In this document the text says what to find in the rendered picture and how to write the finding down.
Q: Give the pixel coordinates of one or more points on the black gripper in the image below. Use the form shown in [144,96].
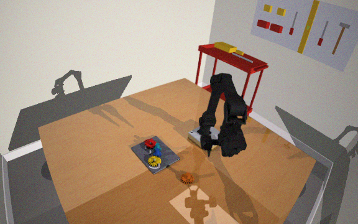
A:
[207,143]

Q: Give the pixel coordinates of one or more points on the orange gear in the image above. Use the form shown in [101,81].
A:
[187,178]

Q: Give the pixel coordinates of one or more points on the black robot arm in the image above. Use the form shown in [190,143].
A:
[234,106]

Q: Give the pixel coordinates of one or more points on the yellow gear with black stripe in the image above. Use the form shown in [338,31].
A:
[154,163]

